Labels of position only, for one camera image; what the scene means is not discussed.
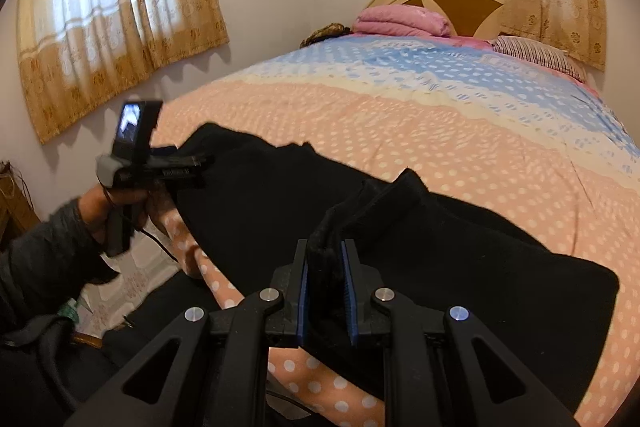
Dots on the person's left hand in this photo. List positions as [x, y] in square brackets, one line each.
[95, 209]

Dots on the brown patterned cloth bundle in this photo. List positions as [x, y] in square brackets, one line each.
[325, 34]

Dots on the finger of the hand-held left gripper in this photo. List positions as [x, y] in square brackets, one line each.
[187, 181]
[187, 161]

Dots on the polka dot bedspread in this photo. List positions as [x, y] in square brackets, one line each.
[400, 107]

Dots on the wooden furniture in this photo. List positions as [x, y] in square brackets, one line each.
[15, 207]

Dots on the striped pillow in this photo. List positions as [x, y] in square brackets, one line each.
[540, 56]

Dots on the folded pink blanket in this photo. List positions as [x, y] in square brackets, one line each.
[400, 19]

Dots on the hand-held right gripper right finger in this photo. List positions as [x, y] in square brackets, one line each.
[350, 302]

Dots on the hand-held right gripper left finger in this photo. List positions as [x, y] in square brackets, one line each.
[301, 302]

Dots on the green plastic item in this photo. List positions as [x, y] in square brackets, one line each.
[71, 309]

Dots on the black pants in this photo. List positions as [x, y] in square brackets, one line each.
[475, 257]

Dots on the black garment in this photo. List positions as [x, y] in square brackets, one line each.
[60, 377]

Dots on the person's left forearm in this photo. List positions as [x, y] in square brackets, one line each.
[45, 257]

